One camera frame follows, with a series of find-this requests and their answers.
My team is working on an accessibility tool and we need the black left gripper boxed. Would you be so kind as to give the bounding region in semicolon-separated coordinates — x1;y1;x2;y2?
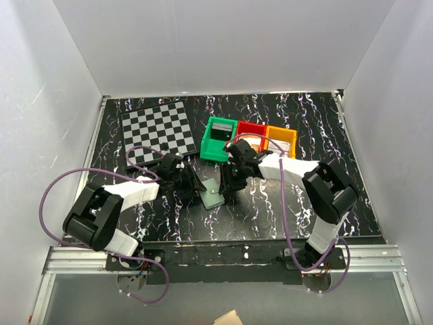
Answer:
170;166;206;200

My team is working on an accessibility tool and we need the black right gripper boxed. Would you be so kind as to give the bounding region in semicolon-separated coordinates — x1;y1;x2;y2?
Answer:
219;161;248;195

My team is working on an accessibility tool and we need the mint green card holder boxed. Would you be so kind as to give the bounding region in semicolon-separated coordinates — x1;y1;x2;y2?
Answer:
200;178;225;210

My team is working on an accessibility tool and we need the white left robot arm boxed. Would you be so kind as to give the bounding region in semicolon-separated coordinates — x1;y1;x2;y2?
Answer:
62;154;206;271

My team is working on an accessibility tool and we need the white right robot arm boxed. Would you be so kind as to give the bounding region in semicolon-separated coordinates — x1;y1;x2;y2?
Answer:
219;139;359;272

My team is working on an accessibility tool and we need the orange white cards stack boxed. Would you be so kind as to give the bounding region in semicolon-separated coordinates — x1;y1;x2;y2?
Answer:
241;135;263;153

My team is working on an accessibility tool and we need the black cards stack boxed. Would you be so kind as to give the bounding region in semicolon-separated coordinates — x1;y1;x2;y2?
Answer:
210;123;233;142

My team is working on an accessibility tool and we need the green plastic bin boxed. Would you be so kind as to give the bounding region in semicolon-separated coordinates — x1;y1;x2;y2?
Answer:
200;116;237;163

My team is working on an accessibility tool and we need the red plastic bin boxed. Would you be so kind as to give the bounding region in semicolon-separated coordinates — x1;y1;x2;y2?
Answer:
233;121;267;151

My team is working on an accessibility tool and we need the black grey chessboard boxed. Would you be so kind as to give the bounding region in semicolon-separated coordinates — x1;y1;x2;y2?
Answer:
120;101;198;168

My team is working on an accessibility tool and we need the orange plastic bin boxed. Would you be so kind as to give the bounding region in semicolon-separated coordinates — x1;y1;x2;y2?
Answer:
265;125;298;158

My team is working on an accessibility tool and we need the cardboard piece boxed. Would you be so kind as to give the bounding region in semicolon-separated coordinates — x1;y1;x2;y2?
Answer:
213;309;243;325

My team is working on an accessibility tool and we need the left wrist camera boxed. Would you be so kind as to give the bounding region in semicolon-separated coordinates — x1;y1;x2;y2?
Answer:
175;152;185;162

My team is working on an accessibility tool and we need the black mounting base rail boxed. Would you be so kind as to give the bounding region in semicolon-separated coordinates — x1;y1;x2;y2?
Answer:
104;236;349;286

